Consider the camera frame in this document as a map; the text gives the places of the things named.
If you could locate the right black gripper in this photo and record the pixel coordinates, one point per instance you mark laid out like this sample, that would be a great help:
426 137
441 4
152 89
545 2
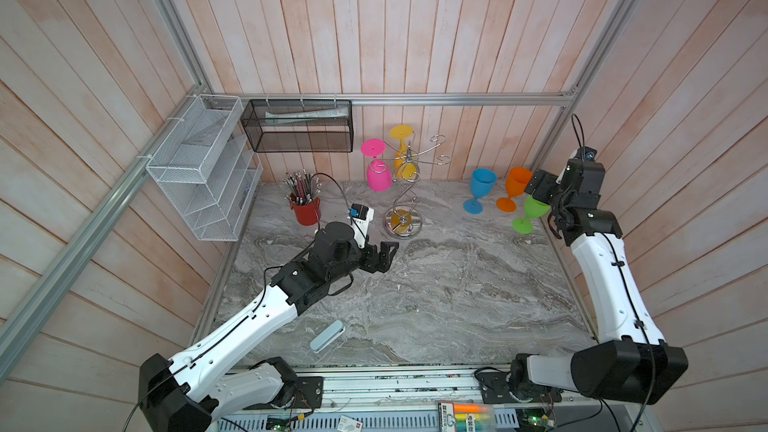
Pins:
546 182

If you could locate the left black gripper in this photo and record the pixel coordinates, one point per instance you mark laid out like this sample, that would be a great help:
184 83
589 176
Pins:
384 259

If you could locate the green wine glass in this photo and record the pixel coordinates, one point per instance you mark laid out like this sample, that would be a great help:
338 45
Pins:
533 209

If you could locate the orange wine glass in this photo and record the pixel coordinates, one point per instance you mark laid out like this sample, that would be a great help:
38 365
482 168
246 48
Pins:
516 182

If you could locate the blue wine glass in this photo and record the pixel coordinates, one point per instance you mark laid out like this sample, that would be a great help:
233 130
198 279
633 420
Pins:
482 183

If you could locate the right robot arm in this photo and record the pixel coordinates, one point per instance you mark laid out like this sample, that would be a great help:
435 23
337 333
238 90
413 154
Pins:
631 361

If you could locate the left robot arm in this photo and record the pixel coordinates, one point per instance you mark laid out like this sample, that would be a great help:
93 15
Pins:
195 388

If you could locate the chrome wine glass rack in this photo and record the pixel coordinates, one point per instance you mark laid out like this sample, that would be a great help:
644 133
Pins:
402 219

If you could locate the pink wine glass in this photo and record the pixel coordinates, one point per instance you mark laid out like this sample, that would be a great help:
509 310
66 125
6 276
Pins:
378 174

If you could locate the yellow wine glass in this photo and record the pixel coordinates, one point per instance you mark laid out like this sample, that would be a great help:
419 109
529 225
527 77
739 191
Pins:
404 167

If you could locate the red pencil cup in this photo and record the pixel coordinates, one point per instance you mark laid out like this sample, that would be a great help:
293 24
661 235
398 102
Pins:
307 214

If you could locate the light blue case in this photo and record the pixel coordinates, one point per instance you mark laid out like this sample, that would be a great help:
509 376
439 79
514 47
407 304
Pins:
327 336

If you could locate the bundle of pencils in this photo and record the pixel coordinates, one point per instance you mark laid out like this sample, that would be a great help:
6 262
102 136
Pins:
303 188

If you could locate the highlighter marker box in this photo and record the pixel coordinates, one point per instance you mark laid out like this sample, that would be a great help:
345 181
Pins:
460 417

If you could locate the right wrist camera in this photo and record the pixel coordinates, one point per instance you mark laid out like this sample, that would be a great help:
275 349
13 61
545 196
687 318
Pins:
577 160

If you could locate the black mesh wall basket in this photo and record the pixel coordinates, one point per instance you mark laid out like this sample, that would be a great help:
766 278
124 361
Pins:
299 125

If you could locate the white mesh wall shelf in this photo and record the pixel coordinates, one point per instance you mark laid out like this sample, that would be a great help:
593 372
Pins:
207 170

